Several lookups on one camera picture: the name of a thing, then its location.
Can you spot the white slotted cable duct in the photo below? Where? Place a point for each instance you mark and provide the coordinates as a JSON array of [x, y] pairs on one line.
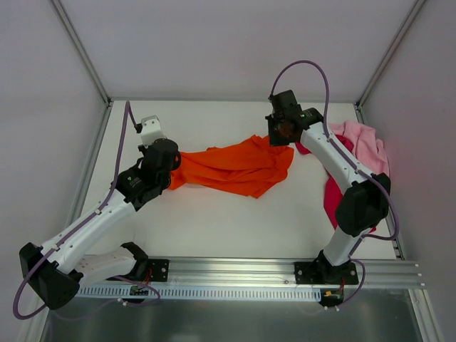
[[215, 293]]

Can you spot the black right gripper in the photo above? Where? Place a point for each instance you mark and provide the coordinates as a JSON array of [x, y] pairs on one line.
[[279, 132]]

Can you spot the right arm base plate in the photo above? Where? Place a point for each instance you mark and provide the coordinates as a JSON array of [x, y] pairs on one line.
[[316, 273]]

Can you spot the right aluminium frame post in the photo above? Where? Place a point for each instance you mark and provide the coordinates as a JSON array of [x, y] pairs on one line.
[[399, 36]]

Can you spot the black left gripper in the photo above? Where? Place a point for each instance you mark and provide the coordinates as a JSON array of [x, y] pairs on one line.
[[165, 164]]

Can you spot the aluminium frame post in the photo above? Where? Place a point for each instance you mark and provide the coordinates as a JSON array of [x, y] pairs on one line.
[[80, 50], [399, 36]]

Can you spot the light pink t shirt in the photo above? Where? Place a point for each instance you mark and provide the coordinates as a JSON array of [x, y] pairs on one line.
[[360, 140]]

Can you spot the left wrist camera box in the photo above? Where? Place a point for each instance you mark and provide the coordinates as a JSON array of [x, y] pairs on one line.
[[150, 130]]

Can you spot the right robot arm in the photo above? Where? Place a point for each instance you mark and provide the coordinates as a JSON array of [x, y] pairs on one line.
[[364, 194]]

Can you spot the left aluminium frame post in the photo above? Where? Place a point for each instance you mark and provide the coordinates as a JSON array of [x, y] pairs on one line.
[[80, 50]]

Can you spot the magenta t shirt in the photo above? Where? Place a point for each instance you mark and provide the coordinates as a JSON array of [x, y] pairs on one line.
[[332, 193]]

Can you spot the orange t shirt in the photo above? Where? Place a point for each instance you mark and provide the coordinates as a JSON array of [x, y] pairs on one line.
[[249, 168]]

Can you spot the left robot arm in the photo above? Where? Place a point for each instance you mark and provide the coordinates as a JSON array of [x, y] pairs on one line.
[[58, 268]]

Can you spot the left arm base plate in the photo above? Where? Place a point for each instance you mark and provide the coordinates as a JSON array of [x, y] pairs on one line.
[[156, 270]]

